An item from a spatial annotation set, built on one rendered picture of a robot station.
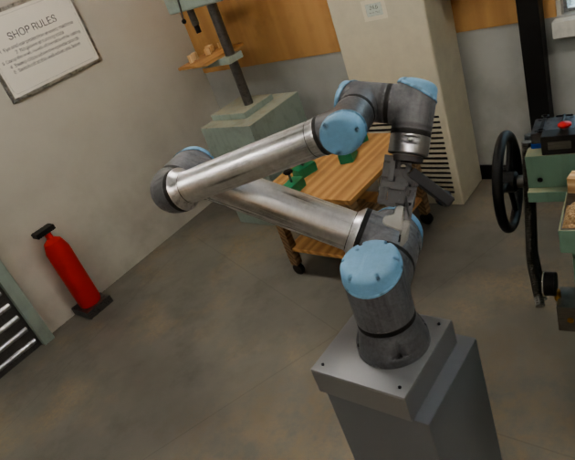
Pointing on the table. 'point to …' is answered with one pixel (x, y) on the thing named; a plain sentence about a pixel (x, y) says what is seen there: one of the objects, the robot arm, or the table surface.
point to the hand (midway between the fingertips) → (402, 245)
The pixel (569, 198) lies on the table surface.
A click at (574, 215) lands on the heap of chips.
